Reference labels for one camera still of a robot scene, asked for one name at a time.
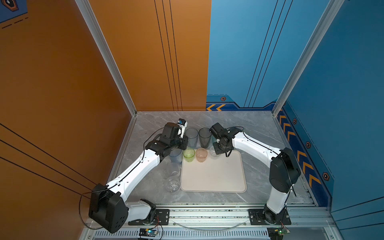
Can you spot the blue-grey tall plastic cup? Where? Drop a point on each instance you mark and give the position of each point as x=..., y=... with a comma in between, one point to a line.
x=192, y=135

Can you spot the clear small glass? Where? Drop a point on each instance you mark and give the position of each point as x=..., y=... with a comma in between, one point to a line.
x=213, y=153

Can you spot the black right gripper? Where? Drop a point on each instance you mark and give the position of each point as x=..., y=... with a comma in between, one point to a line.
x=217, y=151

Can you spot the green small glass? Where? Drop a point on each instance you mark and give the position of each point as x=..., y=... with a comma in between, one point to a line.
x=189, y=154

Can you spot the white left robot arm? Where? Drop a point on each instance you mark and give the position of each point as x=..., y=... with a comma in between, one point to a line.
x=108, y=206

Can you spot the green circuit board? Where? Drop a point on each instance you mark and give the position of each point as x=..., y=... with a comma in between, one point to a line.
x=278, y=233
x=147, y=234

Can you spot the dark grey tall cup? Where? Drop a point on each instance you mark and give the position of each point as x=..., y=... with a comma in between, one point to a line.
x=205, y=137

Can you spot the left green circuit board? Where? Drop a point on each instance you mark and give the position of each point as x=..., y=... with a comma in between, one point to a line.
x=147, y=234

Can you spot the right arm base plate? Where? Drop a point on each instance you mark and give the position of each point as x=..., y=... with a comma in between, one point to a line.
x=256, y=216

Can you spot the white rectangular tray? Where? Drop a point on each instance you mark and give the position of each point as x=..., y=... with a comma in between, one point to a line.
x=216, y=174

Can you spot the right aluminium corner post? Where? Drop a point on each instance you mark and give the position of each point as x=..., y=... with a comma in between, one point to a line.
x=319, y=32

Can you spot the right green circuit board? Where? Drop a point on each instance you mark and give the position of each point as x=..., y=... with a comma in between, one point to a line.
x=278, y=233

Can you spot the clear faceted glass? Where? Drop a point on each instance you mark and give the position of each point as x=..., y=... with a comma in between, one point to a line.
x=172, y=184

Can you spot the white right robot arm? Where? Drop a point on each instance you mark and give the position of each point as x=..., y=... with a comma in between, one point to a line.
x=284, y=167

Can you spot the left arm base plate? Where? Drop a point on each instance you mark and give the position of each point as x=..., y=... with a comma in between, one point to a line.
x=162, y=216

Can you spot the left aluminium corner post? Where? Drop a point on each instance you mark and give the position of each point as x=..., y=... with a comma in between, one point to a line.
x=101, y=42

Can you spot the pink small glass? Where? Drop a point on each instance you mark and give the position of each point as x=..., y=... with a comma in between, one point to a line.
x=201, y=155

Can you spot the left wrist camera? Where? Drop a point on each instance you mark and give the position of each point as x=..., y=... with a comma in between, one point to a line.
x=182, y=127

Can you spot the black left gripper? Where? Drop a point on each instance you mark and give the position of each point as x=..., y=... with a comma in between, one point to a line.
x=184, y=140

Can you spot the aluminium corner post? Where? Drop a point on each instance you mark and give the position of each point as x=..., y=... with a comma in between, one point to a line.
x=319, y=32
x=101, y=42

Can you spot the aluminium frame rail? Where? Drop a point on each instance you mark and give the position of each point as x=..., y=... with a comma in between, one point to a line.
x=229, y=215

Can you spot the light blue plastic cup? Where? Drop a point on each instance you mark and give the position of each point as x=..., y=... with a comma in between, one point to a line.
x=176, y=156

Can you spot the clear dimpled cup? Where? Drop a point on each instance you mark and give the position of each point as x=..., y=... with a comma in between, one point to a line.
x=173, y=169

